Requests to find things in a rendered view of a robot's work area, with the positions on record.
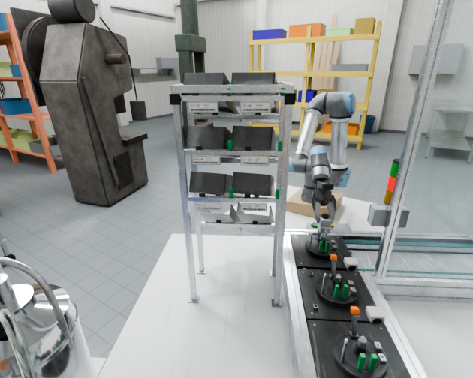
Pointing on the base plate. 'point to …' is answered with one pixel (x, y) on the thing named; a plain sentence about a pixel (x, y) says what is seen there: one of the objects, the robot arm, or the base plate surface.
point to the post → (414, 129)
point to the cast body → (324, 224)
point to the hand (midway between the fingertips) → (325, 220)
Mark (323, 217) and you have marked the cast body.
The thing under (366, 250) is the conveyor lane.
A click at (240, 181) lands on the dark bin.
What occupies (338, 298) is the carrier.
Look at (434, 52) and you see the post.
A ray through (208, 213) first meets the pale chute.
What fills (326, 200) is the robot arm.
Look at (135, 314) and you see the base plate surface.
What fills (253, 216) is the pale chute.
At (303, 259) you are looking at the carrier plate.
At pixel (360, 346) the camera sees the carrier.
